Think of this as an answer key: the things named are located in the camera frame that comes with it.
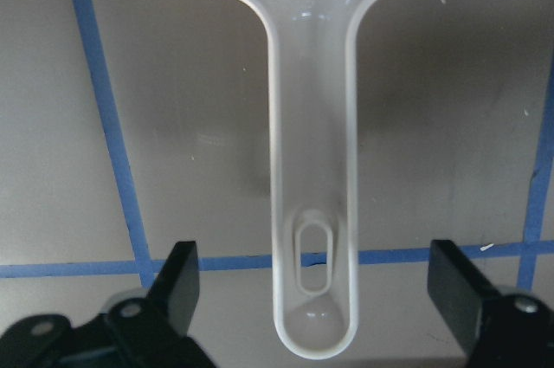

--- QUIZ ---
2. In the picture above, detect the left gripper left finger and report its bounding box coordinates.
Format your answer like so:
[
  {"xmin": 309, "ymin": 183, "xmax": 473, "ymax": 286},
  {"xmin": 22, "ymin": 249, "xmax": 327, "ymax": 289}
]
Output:
[{"xmin": 1, "ymin": 242, "xmax": 214, "ymax": 367}]

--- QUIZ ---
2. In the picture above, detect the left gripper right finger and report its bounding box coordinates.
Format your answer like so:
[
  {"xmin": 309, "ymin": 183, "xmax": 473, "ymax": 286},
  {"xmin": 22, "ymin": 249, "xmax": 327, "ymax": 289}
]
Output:
[{"xmin": 427, "ymin": 240, "xmax": 553, "ymax": 367}]

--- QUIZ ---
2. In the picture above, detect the beige plastic dustpan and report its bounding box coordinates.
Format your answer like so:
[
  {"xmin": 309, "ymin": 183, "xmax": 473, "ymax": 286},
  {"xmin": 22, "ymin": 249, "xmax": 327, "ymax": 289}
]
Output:
[{"xmin": 239, "ymin": 0, "xmax": 378, "ymax": 360}]

